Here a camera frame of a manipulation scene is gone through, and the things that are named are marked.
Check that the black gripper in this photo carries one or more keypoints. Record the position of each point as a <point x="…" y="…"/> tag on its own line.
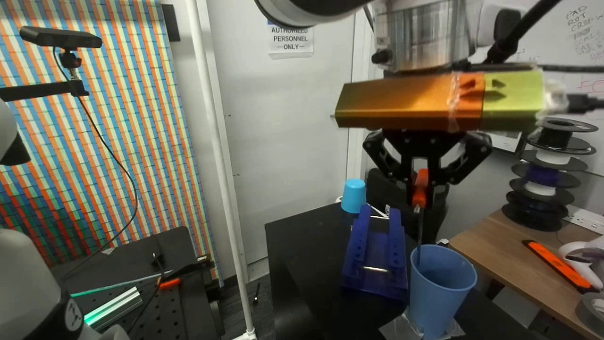
<point x="420" y="145"/>

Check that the white vertical pole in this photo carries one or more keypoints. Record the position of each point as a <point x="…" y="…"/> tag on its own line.
<point x="220" y="158"/>

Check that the black camera bar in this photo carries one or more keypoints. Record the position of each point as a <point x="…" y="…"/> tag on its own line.
<point x="59" y="39"/>

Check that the white paper wall sign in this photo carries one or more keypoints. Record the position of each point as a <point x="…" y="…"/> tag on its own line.
<point x="291" y="39"/>

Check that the dark round roll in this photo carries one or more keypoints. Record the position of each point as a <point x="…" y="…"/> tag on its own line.
<point x="593" y="315"/>

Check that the green shiny metal bar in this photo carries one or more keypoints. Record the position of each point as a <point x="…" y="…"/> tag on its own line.
<point x="110" y="305"/>

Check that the white curved device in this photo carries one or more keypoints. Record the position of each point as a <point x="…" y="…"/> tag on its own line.
<point x="588" y="252"/>

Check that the whiteboard with writing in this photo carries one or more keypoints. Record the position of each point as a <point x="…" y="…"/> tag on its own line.
<point x="576" y="31"/>

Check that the black empty spool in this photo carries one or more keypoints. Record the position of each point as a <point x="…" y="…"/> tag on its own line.
<point x="563" y="135"/>

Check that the blue plastic rack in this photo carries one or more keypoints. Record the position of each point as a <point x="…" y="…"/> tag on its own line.
<point x="378" y="252"/>

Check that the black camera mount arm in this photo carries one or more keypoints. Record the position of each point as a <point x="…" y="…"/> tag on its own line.
<point x="44" y="90"/>

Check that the orange green wrist camera box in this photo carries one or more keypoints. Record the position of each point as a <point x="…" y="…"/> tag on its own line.
<point x="427" y="101"/>

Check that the orange utility knife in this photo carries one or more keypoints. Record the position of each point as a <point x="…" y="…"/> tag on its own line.
<point x="558" y="264"/>

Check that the wooden table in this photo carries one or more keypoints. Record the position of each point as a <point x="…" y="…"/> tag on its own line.
<point x="503" y="266"/>

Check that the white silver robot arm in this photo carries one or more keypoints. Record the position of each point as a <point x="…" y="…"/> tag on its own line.
<point x="416" y="31"/>

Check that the black filament spool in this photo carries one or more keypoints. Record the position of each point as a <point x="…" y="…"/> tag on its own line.
<point x="535" y="209"/>

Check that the gray flat plate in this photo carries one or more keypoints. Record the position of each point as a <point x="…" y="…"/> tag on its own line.
<point x="393" y="330"/>

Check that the small blue cup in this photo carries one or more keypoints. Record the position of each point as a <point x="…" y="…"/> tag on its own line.
<point x="354" y="198"/>

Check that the light blue plastic cup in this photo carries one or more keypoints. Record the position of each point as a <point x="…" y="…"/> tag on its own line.
<point x="441" y="285"/>

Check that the black perforated breadboard table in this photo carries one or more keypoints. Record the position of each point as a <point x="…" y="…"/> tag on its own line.
<point x="163" y="315"/>

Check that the purple filament spool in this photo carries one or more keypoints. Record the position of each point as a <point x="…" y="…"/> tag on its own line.
<point x="544" y="173"/>

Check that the striped colourful backdrop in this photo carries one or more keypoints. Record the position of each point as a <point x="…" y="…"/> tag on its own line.
<point x="144" y="96"/>

